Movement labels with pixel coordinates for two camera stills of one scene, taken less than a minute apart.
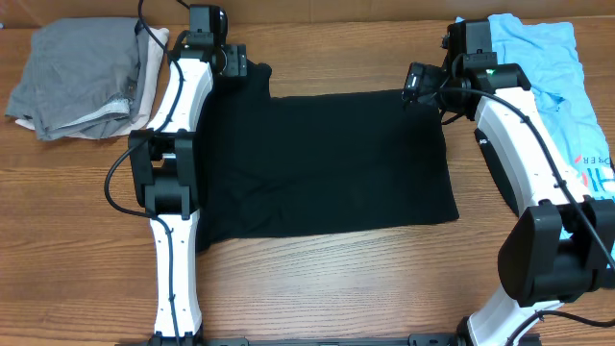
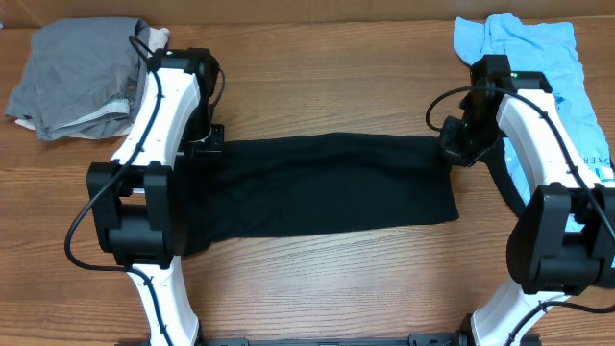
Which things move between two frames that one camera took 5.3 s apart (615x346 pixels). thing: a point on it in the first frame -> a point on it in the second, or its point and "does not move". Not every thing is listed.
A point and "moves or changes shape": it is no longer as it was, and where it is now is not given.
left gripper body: x=235 y=61 -> x=214 y=142
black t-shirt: x=274 y=166 moves or changes shape
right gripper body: x=430 y=86 -> x=467 y=141
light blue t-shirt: x=549 y=58 does not move
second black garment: x=498 y=168 does not move
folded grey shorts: x=85 y=77 does not move
